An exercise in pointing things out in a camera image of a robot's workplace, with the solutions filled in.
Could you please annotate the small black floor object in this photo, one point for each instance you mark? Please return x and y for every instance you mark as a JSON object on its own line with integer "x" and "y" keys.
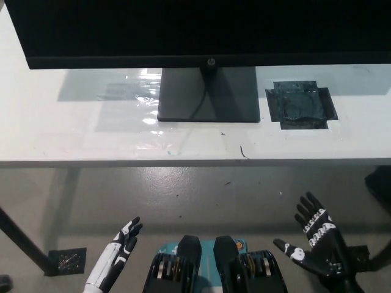
{"x": 4, "y": 282}

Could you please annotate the black tape patch on desk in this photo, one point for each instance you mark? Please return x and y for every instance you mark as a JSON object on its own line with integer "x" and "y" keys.
{"x": 299, "y": 107}

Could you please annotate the black desk leg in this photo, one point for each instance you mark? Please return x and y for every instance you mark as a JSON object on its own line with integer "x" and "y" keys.
{"x": 24, "y": 242}
{"x": 383, "y": 254}

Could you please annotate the clear plastic film sheet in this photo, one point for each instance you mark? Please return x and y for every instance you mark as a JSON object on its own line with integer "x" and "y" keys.
{"x": 134, "y": 91}

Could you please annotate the black HP monitor with stand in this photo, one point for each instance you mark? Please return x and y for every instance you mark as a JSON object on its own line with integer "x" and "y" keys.
{"x": 152, "y": 27}

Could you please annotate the large black floor object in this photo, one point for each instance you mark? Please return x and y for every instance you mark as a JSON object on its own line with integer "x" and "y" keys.
{"x": 380, "y": 183}

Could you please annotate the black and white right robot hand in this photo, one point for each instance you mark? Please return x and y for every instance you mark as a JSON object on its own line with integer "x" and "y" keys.
{"x": 327, "y": 253}

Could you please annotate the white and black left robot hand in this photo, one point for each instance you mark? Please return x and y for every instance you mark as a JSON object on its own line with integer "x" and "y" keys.
{"x": 111, "y": 256}

